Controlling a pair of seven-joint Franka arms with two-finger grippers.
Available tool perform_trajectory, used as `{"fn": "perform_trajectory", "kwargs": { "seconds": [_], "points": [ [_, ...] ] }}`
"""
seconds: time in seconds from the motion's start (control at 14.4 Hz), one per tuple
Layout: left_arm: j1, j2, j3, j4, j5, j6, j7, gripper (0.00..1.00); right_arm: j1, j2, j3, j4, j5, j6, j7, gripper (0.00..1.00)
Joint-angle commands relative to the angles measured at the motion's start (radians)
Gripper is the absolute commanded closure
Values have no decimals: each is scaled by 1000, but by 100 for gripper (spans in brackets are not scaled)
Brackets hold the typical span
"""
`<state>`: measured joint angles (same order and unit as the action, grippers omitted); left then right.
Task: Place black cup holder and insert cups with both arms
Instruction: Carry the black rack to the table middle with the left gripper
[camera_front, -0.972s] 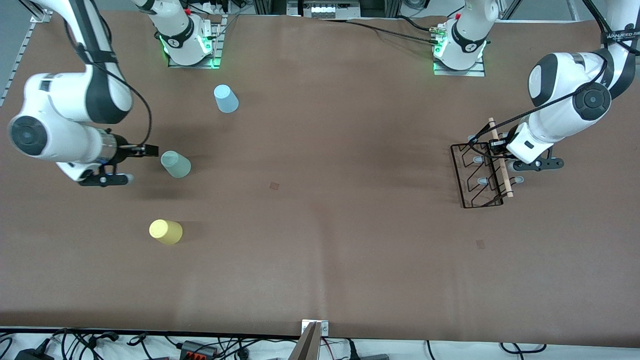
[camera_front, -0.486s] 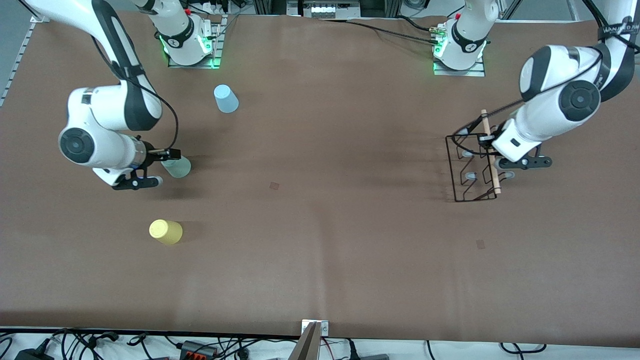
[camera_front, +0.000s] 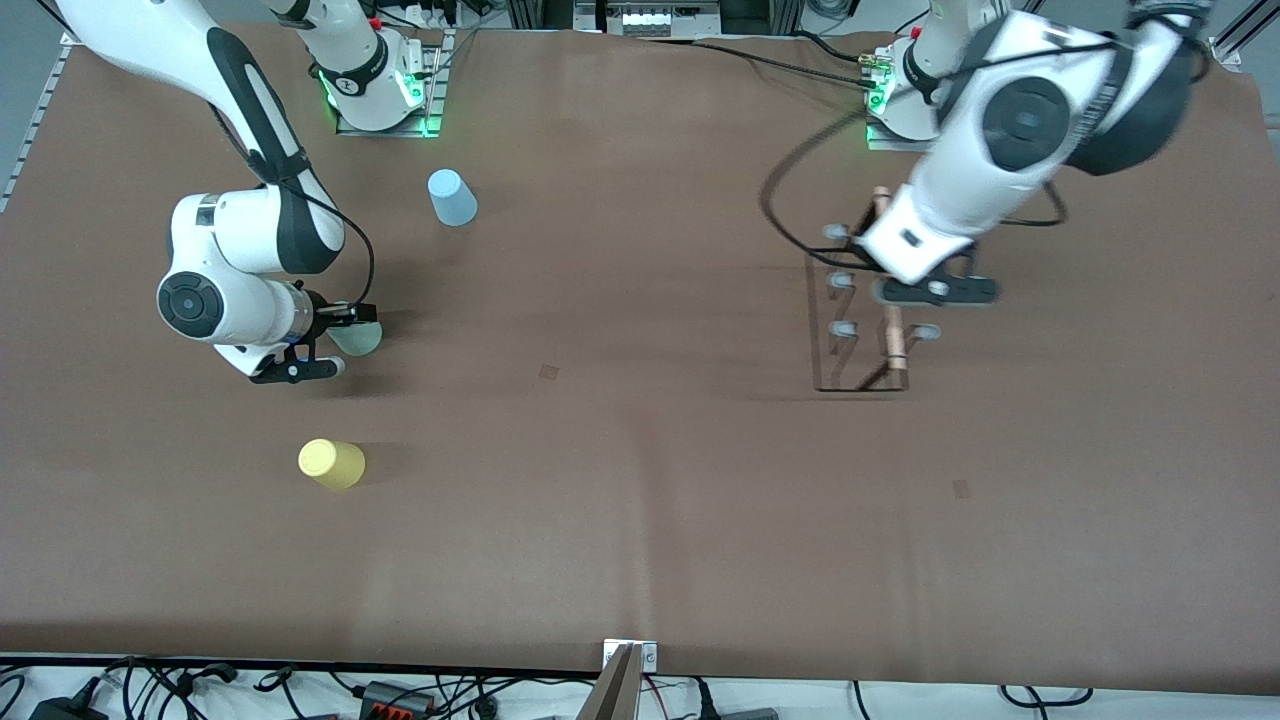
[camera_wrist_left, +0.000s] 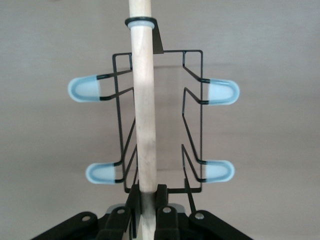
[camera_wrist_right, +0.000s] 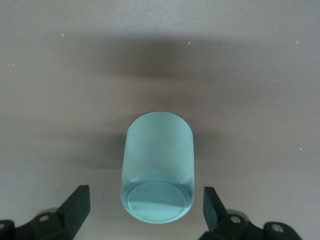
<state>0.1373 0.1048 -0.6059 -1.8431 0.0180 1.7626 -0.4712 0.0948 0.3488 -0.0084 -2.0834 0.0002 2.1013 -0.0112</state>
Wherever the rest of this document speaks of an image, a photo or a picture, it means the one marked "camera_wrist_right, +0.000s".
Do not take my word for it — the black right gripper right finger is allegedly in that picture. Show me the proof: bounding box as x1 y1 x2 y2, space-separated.
199 186 304 240

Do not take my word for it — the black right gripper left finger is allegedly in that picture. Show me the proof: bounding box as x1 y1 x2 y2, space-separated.
0 184 91 240

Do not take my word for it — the pale green plastic cup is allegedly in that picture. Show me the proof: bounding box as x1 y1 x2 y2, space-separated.
119 111 195 224

